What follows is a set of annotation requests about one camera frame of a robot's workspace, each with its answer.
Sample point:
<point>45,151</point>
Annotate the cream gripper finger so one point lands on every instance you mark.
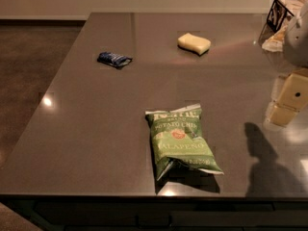
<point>289,96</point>

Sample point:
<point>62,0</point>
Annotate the green jalapeno chip bag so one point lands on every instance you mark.
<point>176,139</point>

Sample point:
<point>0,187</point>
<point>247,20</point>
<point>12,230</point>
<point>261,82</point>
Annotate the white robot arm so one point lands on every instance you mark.
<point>289,21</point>

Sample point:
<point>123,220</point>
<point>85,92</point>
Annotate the blue rxbar blueberry wrapper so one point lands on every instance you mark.
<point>113,59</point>

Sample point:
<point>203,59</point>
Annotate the crumpled white paper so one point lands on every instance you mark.
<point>275,42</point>

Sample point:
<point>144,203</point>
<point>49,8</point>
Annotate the yellow sponge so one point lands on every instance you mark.
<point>194,43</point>

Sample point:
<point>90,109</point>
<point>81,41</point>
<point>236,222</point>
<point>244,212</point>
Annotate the black wire basket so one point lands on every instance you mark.
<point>282,11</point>

